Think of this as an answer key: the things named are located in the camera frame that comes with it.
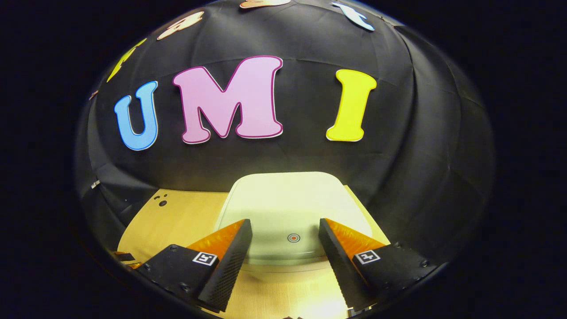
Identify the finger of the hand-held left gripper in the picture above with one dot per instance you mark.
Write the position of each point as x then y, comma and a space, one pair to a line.
124, 256
135, 265

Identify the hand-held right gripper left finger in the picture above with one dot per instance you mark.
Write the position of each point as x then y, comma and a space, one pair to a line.
230, 270

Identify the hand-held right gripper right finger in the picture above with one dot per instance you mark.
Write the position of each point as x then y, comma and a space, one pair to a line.
339, 270

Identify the pale green desktop garbage bin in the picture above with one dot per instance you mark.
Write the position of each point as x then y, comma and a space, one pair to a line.
283, 199

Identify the wooden desktop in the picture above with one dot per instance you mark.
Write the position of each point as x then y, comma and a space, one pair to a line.
177, 221

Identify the black backdrop cloth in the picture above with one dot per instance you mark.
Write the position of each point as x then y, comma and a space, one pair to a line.
305, 88

